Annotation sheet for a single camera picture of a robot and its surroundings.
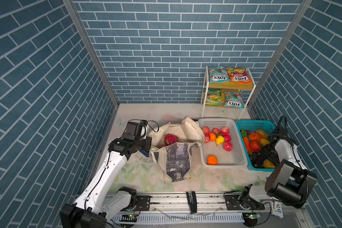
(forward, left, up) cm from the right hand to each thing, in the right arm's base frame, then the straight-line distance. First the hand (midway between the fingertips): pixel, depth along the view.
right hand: (269, 156), depth 82 cm
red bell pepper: (+7, +6, -2) cm, 10 cm away
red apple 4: (+19, +29, -3) cm, 35 cm away
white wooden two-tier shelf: (+34, +24, +25) cm, 48 cm away
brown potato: (+17, -2, -2) cm, 17 cm away
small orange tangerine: (+12, +32, -2) cm, 34 cm away
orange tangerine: (-4, +33, -3) cm, 34 cm away
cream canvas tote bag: (-7, +56, +16) cm, 59 cm away
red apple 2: (+19, +23, -3) cm, 30 cm away
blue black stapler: (-1, +77, -6) cm, 77 cm away
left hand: (-1, +70, +11) cm, 70 cm away
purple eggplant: (-1, +6, -4) cm, 7 cm away
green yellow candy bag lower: (+37, +31, +12) cm, 50 cm away
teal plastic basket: (+16, +4, -2) cm, 16 cm away
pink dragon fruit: (+6, +60, +2) cm, 60 cm away
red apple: (+17, +36, -2) cm, 40 cm away
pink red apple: (+6, +23, -2) cm, 23 cm away
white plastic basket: (+8, +25, -7) cm, 27 cm away
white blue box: (-26, +2, -7) cm, 27 cm away
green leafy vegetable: (+19, +9, -5) cm, 21 cm away
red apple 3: (+11, +35, -3) cm, 37 cm away
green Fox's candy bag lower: (+36, +18, +11) cm, 41 cm away
